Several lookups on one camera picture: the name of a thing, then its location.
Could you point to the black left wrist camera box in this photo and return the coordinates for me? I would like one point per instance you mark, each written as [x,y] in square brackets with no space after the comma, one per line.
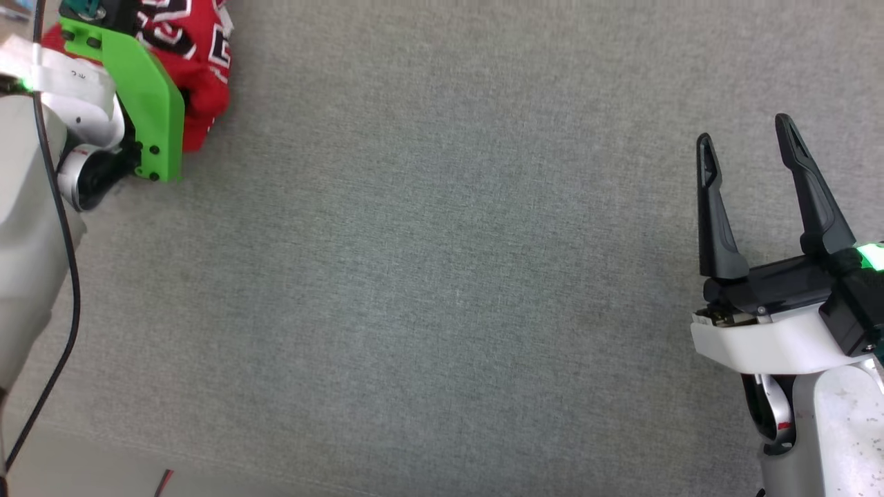
[110,10]

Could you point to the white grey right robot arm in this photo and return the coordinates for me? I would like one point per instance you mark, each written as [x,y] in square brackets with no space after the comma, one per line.
[836,428]

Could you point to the red white sports jersey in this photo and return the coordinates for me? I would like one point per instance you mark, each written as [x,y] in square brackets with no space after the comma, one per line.
[197,62]

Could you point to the white paper label tape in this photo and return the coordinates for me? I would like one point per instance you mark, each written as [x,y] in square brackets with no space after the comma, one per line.
[69,79]

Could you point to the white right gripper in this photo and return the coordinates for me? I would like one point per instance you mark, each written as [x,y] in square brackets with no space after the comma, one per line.
[766,338]

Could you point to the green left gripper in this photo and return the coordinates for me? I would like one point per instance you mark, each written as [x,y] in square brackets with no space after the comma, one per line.
[148,103]

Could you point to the grey fabric sofa seat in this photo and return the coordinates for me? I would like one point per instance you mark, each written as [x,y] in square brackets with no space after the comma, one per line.
[442,276]

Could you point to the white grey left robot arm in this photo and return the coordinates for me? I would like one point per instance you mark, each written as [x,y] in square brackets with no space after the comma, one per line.
[27,207]

